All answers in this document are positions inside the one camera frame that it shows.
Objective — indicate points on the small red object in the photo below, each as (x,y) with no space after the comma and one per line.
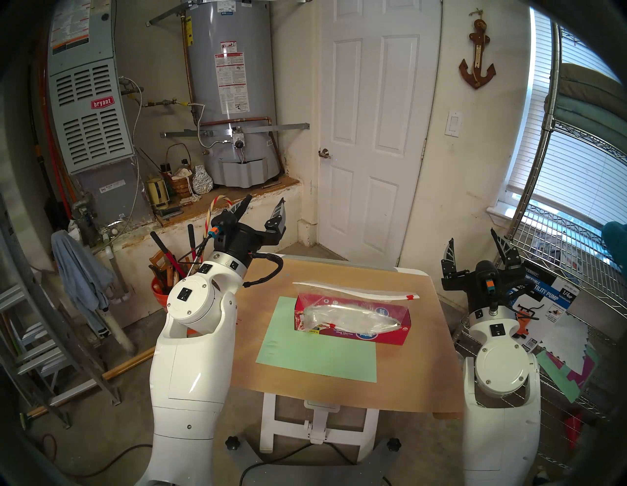
(573,431)

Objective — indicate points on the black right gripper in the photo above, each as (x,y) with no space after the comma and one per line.
(482,289)

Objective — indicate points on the white pvc pipe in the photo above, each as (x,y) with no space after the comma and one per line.
(117,328)

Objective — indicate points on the yellow gas line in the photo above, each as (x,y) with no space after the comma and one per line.
(166,102)

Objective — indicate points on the black base knob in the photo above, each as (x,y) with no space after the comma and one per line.
(233,443)
(393,444)

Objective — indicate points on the red cardboard box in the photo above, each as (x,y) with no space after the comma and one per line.
(387,339)

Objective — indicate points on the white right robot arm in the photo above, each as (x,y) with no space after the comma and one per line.
(499,392)

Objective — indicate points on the pink paper sheet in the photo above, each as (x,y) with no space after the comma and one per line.
(585,375)

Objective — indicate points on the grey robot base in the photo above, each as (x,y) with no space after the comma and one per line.
(313,470)

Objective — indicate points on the teal cloth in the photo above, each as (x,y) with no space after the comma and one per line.
(616,245)

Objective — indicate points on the utility pump retail box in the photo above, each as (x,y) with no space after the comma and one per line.
(553,294)

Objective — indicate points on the green paper mat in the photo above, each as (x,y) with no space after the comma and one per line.
(313,357)

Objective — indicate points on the white scalloped paper sheet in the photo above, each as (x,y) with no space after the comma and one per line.
(568,338)

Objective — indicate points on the yellow tin canister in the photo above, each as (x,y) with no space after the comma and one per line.
(156,193)

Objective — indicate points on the blue hanging towel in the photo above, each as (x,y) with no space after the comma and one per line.
(78,274)

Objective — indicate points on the silver door knob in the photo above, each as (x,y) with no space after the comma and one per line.
(324,153)

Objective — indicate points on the white window sill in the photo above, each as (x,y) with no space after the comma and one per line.
(499,214)

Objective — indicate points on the olive grey cushion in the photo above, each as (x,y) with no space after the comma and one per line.
(592,83)

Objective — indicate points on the foil wrapped lump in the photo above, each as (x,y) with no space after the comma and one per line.
(203,181)

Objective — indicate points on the white panel door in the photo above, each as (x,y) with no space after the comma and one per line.
(377,147)

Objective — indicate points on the white table stand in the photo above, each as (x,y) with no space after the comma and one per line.
(318,421)

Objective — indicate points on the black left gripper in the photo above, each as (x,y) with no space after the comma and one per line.
(240,240)

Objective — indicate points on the clear ziplock bag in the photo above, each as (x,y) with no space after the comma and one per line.
(352,316)

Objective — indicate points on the teal grey cushion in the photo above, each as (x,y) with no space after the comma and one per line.
(583,120)

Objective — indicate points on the wooden ledge board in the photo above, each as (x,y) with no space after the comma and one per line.
(196,208)

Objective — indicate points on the window with white blinds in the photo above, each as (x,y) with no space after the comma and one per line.
(573,166)

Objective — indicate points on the aluminium step ladder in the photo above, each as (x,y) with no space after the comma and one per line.
(93,372)

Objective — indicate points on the brown anchor wall thermometer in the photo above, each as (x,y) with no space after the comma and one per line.
(476,81)

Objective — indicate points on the grey water heater tank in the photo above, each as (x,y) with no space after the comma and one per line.
(254,73)

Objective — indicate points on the green paper sheet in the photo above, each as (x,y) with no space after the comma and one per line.
(563,387)

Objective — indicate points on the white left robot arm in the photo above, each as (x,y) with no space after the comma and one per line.
(191,362)

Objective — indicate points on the grey bryant furnace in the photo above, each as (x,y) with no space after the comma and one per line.
(93,137)

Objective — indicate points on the long wooden pole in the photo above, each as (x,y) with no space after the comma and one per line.
(127,363)

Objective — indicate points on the white light switch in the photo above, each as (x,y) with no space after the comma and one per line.
(453,123)

